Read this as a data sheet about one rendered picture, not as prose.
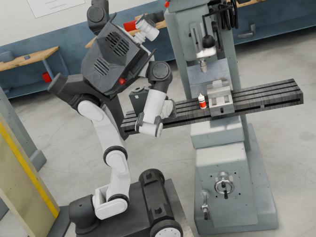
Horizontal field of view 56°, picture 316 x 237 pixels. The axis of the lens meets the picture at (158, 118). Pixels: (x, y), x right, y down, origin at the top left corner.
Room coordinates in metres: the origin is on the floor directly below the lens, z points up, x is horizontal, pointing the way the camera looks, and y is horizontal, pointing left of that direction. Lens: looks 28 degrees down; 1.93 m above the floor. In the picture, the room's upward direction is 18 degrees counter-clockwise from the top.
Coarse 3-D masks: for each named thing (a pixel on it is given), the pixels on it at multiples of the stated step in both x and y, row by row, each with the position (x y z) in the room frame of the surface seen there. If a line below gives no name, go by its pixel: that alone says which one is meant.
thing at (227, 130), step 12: (216, 120) 1.71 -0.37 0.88; (228, 120) 1.66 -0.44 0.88; (240, 120) 1.62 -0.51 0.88; (192, 132) 1.66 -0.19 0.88; (204, 132) 1.62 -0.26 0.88; (216, 132) 1.59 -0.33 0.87; (228, 132) 1.57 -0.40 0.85; (240, 132) 1.55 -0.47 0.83; (192, 144) 1.65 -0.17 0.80; (204, 144) 1.62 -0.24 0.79; (216, 144) 1.60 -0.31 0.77
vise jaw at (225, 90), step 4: (216, 88) 1.78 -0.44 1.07; (220, 88) 1.77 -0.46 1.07; (224, 88) 1.75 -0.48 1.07; (228, 88) 1.73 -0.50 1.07; (208, 92) 1.77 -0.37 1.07; (212, 92) 1.75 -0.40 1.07; (216, 92) 1.74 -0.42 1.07; (220, 92) 1.73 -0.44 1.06; (224, 92) 1.72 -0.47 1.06; (228, 92) 1.72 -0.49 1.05; (208, 96) 1.75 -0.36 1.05; (212, 96) 1.74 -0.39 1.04; (216, 96) 1.74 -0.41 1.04; (220, 96) 1.73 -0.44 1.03
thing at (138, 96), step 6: (150, 84) 2.01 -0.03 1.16; (132, 90) 2.01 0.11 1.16; (138, 90) 1.97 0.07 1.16; (144, 90) 1.97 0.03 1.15; (132, 96) 1.97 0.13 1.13; (138, 96) 1.95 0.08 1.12; (144, 96) 1.93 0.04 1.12; (132, 102) 1.97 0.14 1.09; (138, 102) 1.96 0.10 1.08; (144, 102) 1.94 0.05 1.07; (138, 108) 1.96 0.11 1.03; (138, 114) 1.97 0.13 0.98
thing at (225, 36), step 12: (168, 12) 2.25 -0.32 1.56; (228, 12) 2.13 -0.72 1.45; (168, 24) 2.25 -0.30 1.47; (228, 36) 2.13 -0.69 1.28; (180, 48) 2.23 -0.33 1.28; (216, 48) 2.16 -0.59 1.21; (228, 48) 2.14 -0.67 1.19; (180, 60) 2.24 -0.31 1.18; (228, 60) 2.14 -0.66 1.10; (180, 72) 2.25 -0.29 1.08; (240, 84) 2.14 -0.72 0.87
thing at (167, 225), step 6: (162, 222) 1.26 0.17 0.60; (168, 222) 1.26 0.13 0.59; (174, 222) 1.26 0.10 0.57; (156, 228) 1.25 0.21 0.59; (162, 228) 1.23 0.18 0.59; (168, 228) 1.24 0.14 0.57; (174, 228) 1.24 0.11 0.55; (180, 228) 1.24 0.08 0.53; (150, 234) 1.25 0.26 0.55; (156, 234) 1.23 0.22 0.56; (162, 234) 1.25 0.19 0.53; (168, 234) 1.25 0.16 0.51; (174, 234) 1.25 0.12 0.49; (180, 234) 1.24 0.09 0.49
